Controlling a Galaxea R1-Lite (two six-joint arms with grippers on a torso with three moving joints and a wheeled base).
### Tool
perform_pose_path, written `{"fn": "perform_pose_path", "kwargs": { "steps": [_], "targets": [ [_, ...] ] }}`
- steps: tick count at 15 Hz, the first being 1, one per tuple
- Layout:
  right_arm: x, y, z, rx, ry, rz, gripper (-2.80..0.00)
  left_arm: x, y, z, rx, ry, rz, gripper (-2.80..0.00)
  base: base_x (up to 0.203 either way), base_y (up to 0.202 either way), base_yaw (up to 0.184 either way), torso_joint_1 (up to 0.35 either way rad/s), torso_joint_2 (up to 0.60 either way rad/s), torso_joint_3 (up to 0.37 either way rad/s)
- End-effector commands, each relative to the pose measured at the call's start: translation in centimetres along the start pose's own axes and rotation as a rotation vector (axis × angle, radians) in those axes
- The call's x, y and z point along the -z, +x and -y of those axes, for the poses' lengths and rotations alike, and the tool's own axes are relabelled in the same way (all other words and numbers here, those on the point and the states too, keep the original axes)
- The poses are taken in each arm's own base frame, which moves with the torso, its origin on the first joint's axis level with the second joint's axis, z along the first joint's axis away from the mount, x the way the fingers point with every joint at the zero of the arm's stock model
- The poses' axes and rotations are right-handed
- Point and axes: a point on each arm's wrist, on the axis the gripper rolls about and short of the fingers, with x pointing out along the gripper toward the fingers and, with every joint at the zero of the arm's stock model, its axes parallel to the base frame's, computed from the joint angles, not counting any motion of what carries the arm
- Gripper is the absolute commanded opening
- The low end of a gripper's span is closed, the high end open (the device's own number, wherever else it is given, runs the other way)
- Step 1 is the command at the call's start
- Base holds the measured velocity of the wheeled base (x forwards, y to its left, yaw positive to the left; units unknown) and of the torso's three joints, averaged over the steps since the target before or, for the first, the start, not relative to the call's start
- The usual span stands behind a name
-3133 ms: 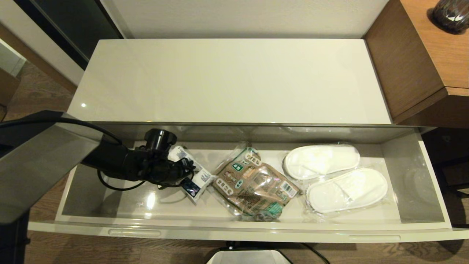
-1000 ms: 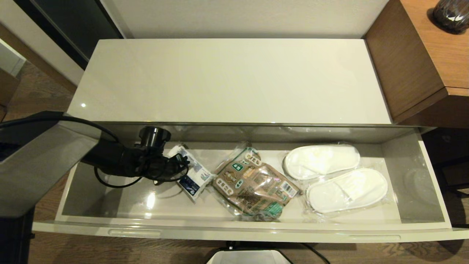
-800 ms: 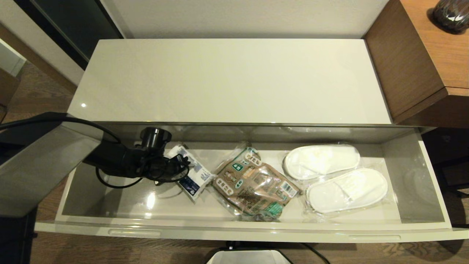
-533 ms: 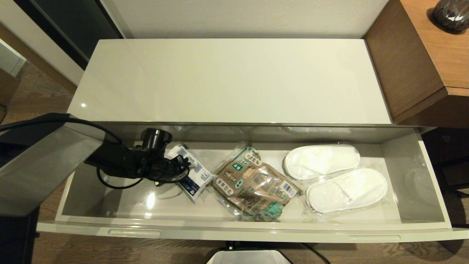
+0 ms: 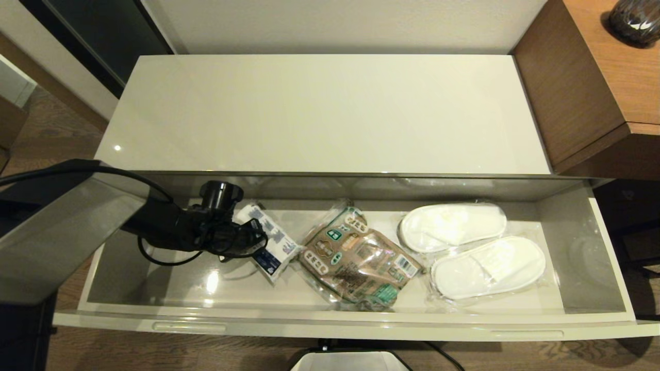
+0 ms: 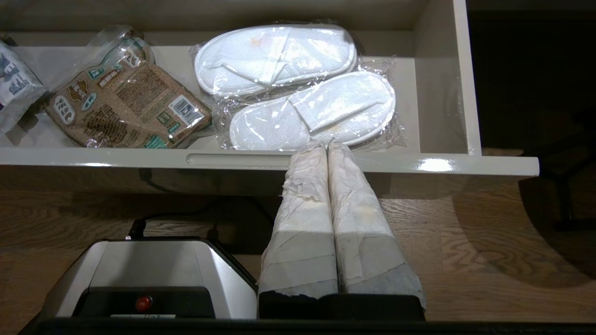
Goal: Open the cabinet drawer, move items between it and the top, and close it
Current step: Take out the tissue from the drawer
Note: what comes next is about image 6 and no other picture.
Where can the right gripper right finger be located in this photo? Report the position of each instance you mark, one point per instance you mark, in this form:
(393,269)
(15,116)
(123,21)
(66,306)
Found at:
(363,232)

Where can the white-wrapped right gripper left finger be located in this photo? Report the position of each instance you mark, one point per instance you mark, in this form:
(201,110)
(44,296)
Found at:
(302,223)

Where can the wide cream cabinet drawer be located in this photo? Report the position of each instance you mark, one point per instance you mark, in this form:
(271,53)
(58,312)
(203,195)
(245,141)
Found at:
(419,93)

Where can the brown printed snack packet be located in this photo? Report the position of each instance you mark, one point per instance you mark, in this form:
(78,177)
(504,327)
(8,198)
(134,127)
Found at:
(125,104)

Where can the white blue-patterned tissue packet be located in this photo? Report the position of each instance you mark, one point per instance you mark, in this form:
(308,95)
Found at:
(16,86)

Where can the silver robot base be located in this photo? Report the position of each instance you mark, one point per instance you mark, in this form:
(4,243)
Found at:
(149,265)

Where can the bagged white slippers showing soles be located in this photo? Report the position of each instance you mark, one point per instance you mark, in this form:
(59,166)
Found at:
(274,58)

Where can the red emergency stop button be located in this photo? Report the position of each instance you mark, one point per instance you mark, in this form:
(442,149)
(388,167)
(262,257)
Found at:
(144,303)

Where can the white handwritten label sticker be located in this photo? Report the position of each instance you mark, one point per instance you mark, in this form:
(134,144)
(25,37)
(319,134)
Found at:
(144,316)

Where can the black metal chair base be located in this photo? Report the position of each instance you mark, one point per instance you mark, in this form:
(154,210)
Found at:
(565,195)

